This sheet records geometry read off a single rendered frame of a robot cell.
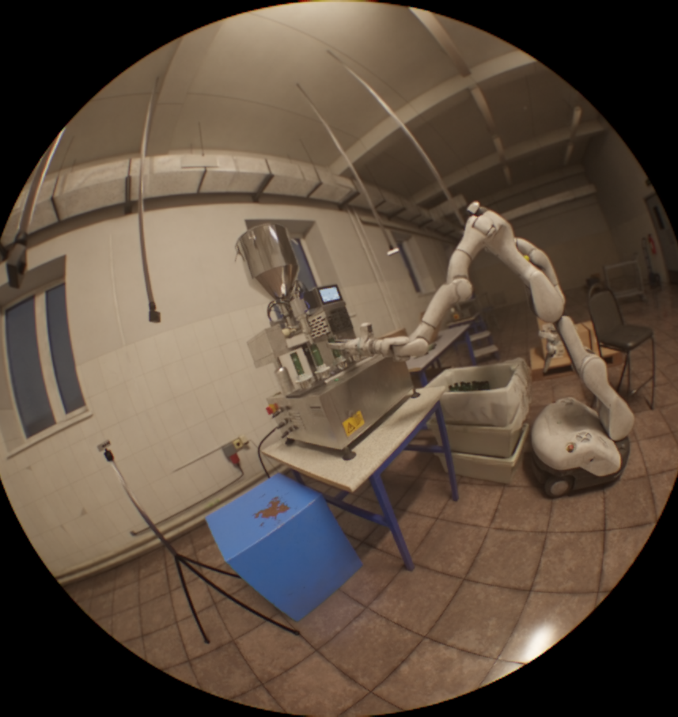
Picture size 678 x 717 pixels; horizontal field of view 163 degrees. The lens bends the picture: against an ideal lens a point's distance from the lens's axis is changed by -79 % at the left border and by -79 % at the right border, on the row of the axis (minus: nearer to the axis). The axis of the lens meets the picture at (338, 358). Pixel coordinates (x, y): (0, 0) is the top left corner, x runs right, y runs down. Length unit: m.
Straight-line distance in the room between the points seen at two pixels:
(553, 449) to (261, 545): 1.39
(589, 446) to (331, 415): 1.24
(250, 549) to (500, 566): 1.10
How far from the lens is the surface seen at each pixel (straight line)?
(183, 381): 2.34
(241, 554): 1.02
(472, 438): 1.52
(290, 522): 1.03
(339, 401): 0.90
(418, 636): 1.25
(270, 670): 1.44
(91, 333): 2.56
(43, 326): 3.28
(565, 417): 1.69
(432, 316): 0.89
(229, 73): 3.56
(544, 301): 1.20
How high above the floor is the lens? 1.20
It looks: 6 degrees down
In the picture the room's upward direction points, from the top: 20 degrees counter-clockwise
